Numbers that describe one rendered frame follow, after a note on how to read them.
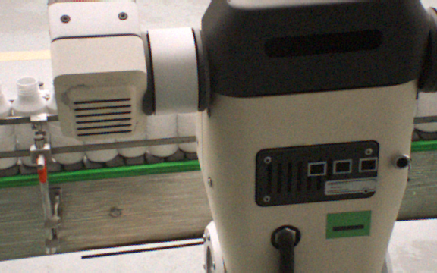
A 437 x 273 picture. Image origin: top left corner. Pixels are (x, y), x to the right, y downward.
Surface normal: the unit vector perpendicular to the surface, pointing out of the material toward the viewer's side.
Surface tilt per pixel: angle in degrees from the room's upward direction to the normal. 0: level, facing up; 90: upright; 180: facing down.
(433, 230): 0
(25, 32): 0
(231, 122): 90
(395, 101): 90
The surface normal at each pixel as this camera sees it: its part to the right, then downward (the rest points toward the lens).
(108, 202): 0.15, 0.50
